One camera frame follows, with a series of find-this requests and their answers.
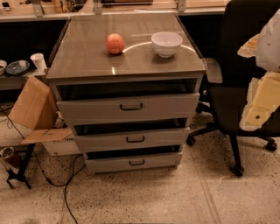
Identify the long wooden desk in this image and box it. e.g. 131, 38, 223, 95
0, 0, 231, 22

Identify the red apple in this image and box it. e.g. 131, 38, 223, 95
106, 33, 124, 54

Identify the white bowl at left edge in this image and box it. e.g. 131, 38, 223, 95
0, 59, 7, 76

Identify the black office chair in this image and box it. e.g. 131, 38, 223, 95
186, 0, 280, 176

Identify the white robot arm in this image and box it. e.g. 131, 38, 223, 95
237, 9, 280, 131

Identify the black stand with cup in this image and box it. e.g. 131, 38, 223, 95
0, 143, 35, 189

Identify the white paper cup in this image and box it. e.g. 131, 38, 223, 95
30, 53, 46, 71

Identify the dark blue plate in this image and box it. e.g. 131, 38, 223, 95
5, 59, 30, 76

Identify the grey drawer cabinet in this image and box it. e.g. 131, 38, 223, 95
47, 13, 205, 161

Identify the black floor cable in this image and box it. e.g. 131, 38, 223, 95
0, 105, 87, 224

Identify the brown cardboard box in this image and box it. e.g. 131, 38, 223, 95
9, 76, 72, 144

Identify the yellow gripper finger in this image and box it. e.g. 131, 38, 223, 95
239, 72, 280, 131

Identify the grey drawer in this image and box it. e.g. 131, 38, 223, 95
75, 128, 190, 153
85, 152, 183, 173
58, 93, 199, 126

